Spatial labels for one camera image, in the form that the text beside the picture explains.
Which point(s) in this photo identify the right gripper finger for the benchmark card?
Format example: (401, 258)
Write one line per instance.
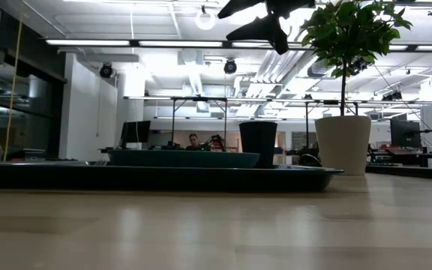
(242, 6)
(257, 30)

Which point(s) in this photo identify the black cup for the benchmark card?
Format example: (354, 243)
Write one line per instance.
(258, 144)

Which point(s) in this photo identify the teal green plate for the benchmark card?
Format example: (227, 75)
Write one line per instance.
(182, 159)

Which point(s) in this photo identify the dark green plastic tray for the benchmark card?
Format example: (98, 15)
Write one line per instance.
(163, 180)

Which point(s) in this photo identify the red black background robot arm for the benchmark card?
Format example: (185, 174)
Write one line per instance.
(218, 142)

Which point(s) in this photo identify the round black ceiling spotlight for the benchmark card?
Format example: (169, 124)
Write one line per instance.
(106, 70)
(230, 66)

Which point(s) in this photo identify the green leafy plant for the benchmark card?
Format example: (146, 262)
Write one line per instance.
(351, 26)

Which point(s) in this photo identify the person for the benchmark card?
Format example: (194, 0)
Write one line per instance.
(193, 140)

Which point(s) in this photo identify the white plant pot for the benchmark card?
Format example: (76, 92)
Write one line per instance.
(341, 146)

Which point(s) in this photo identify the black computer monitor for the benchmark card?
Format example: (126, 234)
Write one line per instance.
(405, 135)
(135, 133)

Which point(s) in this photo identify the cluttered background workbench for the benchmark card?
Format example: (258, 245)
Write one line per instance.
(396, 152)

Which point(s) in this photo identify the grey box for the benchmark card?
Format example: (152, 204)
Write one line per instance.
(28, 154)

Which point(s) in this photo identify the black background metal frame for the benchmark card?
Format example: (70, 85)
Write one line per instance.
(225, 112)

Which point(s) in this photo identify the black aluminium table frame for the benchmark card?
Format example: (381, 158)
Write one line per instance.
(407, 173)

